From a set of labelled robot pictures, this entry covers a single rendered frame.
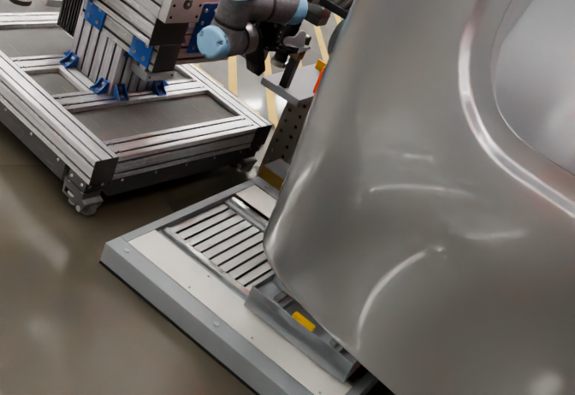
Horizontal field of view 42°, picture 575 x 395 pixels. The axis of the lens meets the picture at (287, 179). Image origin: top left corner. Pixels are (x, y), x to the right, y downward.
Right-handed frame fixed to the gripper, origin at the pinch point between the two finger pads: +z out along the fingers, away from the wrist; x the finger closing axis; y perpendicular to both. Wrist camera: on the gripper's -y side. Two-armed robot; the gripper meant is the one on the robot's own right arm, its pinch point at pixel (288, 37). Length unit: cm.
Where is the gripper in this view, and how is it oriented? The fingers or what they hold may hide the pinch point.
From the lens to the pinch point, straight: 199.7
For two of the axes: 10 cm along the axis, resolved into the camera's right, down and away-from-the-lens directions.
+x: -7.7, -5.4, 3.4
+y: 3.6, -8.0, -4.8
